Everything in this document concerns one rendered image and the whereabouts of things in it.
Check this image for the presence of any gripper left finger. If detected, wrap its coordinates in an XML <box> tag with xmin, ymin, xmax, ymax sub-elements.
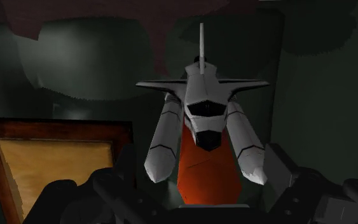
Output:
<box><xmin>24</xmin><ymin>143</ymin><xmax>179</xmax><ymax>224</ymax></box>

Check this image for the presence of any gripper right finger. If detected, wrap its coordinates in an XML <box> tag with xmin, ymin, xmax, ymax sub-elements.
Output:
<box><xmin>259</xmin><ymin>143</ymin><xmax>358</xmax><ymax>224</ymax></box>

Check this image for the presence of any white and orange space shuttle toy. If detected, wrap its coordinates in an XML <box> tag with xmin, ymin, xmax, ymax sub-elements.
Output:
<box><xmin>135</xmin><ymin>22</ymin><xmax>270</xmax><ymax>206</ymax></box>

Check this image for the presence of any brown wooden picture frame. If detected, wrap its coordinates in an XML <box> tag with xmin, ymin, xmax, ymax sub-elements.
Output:
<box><xmin>0</xmin><ymin>117</ymin><xmax>134</xmax><ymax>224</ymax></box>

